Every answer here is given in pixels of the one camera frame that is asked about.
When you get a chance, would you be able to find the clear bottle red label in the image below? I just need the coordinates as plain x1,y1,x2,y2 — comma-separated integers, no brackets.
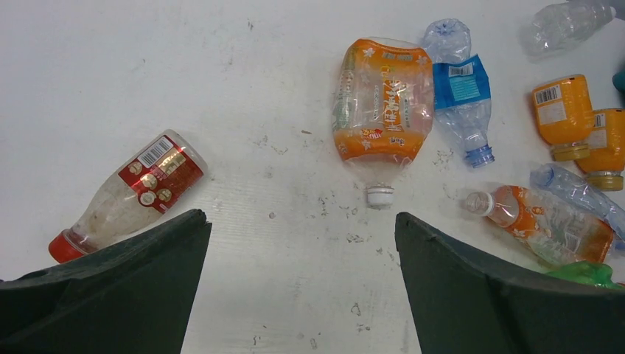
48,129,208,263

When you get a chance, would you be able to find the crushed blue label bottle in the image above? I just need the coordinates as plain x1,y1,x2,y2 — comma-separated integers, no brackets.
422,18,495,169

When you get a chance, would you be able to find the large orange label bottle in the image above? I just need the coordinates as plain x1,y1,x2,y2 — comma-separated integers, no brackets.
332,37,434,209

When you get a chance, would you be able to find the small orange juice bottle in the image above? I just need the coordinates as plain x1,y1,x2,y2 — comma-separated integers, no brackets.
576,108,624,192
531,74,594,162

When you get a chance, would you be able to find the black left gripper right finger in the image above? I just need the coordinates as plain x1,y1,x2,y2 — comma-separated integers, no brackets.
394,212,624,353

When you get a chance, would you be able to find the green plastic bottle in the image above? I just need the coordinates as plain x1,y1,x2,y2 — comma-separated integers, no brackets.
546,261,624,290

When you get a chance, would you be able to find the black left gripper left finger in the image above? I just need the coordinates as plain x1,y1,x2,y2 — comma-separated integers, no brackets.
1,209,212,353

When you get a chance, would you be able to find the crushed clear blue bottle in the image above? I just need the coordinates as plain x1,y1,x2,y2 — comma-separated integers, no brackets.
530,163,624,242

